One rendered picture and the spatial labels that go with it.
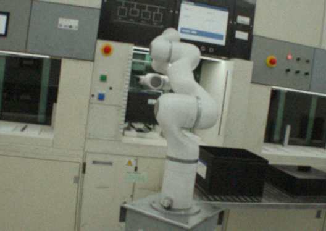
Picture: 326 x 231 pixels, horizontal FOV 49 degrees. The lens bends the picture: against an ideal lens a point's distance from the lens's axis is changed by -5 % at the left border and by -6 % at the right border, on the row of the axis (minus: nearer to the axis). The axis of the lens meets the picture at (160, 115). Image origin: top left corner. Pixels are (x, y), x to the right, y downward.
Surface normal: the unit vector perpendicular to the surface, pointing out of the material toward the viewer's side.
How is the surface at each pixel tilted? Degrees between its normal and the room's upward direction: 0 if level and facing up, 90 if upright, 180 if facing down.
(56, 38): 90
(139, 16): 90
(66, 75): 90
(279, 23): 90
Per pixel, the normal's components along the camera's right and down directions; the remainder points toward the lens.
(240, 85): 0.22, 0.12
